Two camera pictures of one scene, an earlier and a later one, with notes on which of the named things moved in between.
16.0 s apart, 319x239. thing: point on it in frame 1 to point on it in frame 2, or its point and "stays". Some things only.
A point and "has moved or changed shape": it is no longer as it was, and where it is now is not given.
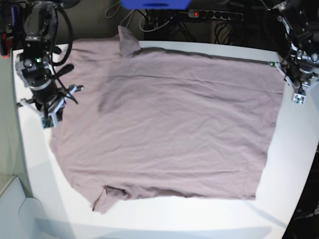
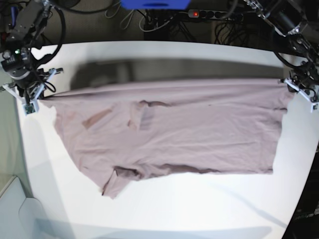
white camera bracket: x=48 y=118 to x=32 y=105
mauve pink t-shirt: x=194 y=125 has moved or changed shape
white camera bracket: x=298 y=94 to x=312 y=102
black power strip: x=217 y=15 stays
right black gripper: x=299 y=75 stays
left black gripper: x=47 y=96 to x=31 y=85
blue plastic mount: x=155 y=4 stays
